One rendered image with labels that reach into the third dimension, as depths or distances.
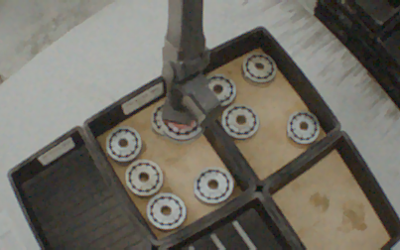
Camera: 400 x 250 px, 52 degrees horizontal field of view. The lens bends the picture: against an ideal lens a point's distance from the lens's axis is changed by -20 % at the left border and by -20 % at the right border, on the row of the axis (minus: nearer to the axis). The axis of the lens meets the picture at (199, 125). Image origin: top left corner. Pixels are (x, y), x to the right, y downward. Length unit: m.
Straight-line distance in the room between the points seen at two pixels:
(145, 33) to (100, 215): 0.70
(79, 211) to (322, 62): 0.96
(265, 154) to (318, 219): 0.26
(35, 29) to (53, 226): 1.70
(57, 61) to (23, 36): 1.14
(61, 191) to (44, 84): 0.48
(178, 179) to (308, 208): 0.37
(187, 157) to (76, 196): 0.34
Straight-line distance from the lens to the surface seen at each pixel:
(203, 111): 0.92
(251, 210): 1.29
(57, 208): 1.35
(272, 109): 1.40
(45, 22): 2.83
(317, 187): 1.33
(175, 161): 1.33
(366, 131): 1.60
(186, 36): 0.84
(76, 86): 1.64
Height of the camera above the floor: 2.07
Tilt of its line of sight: 66 degrees down
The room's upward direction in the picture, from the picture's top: 2 degrees counter-clockwise
